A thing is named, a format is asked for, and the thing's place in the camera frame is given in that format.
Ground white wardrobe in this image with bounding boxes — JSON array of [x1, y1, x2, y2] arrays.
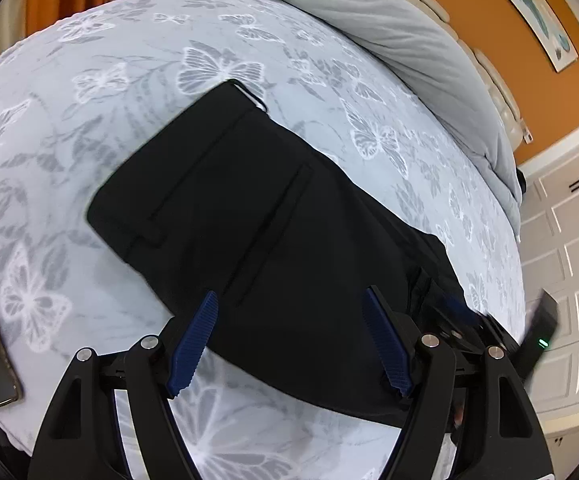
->
[[517, 110, 579, 436]]

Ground butterfly print bed sheet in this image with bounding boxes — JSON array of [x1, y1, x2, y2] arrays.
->
[[0, 0, 527, 480]]

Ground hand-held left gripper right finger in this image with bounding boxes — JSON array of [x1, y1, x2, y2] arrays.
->
[[362, 286, 555, 480]]

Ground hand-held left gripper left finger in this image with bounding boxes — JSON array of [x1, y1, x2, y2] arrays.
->
[[27, 291, 219, 480]]

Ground framed wall picture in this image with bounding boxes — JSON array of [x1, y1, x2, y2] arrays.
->
[[472, 0, 579, 73]]

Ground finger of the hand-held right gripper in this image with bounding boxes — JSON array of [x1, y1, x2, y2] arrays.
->
[[408, 265, 481, 343]]

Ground cream padded headboard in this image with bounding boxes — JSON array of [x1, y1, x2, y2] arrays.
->
[[339, 0, 526, 147]]

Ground black pants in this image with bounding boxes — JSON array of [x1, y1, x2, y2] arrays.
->
[[87, 80, 481, 428]]

